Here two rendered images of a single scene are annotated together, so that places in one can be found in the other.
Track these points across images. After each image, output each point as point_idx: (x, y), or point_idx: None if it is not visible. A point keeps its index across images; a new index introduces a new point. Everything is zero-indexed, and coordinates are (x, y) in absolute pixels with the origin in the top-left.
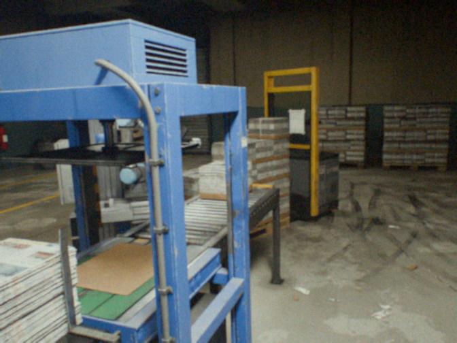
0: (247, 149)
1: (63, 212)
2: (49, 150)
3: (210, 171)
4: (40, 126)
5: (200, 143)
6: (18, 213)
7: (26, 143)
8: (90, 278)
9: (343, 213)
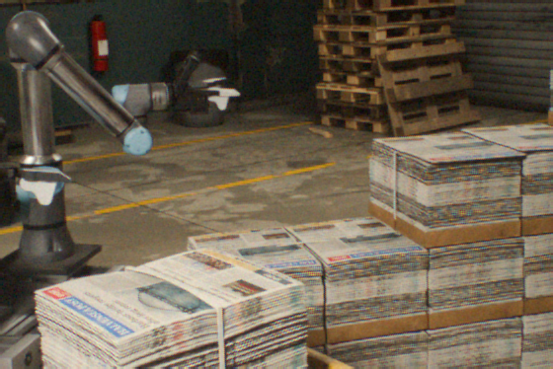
0: (477, 180)
1: (94, 261)
2: (196, 80)
3: (58, 320)
4: (191, 21)
5: (52, 188)
6: (10, 245)
7: (153, 59)
8: None
9: None
